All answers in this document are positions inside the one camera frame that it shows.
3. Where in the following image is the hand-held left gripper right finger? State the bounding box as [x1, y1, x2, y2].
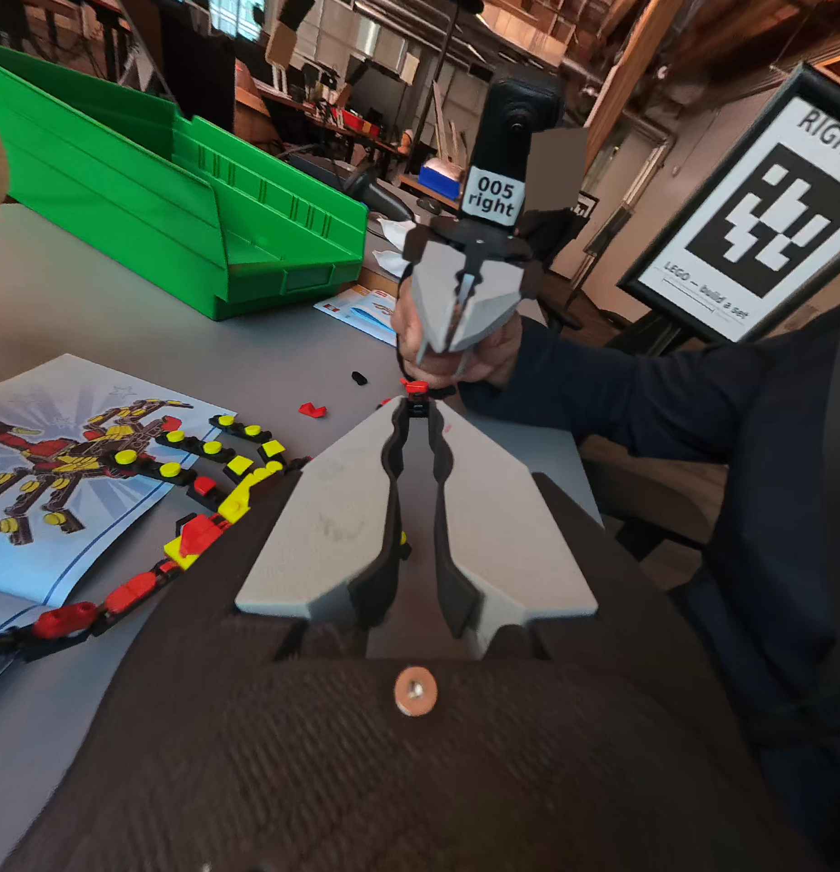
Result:
[428, 398, 601, 656]

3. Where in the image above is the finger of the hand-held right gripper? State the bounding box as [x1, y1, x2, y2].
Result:
[410, 240, 470, 365]
[451, 258, 531, 374]

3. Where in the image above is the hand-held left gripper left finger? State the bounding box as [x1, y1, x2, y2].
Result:
[234, 398, 402, 631]

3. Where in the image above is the black yellow lego spider model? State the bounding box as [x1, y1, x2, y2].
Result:
[0, 410, 411, 665]

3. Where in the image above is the person's right forearm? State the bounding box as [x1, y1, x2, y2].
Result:
[456, 317, 782, 478]

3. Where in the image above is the open lego instruction booklet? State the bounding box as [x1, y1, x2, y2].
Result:
[0, 353, 238, 689]

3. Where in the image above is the person's right hand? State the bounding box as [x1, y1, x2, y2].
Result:
[391, 274, 524, 399]

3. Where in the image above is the white crumpled paper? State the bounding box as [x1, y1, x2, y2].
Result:
[371, 217, 421, 278]

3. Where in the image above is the small blue crate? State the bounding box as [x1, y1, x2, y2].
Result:
[420, 162, 463, 200]

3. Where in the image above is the white blue folded leaflet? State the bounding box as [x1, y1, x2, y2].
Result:
[314, 285, 402, 342]

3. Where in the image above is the black barcode scanner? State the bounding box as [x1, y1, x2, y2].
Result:
[343, 167, 415, 223]

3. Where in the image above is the dark flat device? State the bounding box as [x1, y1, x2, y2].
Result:
[287, 153, 356, 190]

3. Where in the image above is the framed marker sign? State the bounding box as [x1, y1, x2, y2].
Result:
[616, 61, 840, 345]

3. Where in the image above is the green storage bin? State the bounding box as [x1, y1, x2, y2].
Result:
[0, 40, 370, 321]

